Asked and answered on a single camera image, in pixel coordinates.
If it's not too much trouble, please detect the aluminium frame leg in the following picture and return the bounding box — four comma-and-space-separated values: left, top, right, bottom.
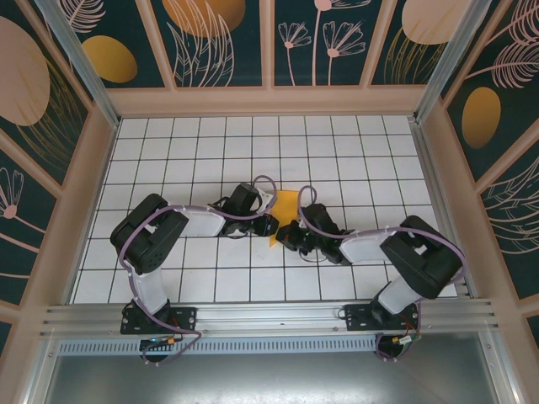
20, 336, 62, 404
479, 334, 523, 404

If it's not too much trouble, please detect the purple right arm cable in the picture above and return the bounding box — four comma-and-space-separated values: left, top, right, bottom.
297, 184, 468, 363

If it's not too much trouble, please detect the yellow paper sheet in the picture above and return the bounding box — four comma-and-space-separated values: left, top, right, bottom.
267, 189, 298, 249

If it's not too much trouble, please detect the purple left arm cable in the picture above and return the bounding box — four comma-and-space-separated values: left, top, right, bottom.
116, 174, 279, 367

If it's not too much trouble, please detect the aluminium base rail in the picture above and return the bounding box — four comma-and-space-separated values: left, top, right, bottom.
39, 297, 501, 340

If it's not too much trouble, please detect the aluminium side rail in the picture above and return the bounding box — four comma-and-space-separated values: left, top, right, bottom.
410, 120, 479, 300

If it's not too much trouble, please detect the controller board with yellow connector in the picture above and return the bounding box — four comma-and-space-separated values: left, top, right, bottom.
140, 334, 186, 351
389, 332, 424, 351

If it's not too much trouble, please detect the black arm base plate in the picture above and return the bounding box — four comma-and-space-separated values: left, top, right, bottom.
120, 306, 199, 336
344, 303, 422, 333

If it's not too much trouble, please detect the aluminium corner post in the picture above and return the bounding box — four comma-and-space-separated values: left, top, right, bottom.
413, 0, 494, 125
33, 0, 123, 130

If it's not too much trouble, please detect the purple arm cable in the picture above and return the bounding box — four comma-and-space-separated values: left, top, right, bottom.
116, 174, 279, 367
297, 184, 468, 363

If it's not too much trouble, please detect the grey metal panel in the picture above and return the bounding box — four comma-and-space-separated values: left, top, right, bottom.
40, 352, 513, 404

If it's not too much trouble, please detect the slotted grey cable duct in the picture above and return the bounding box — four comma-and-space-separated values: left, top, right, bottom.
56, 335, 382, 356

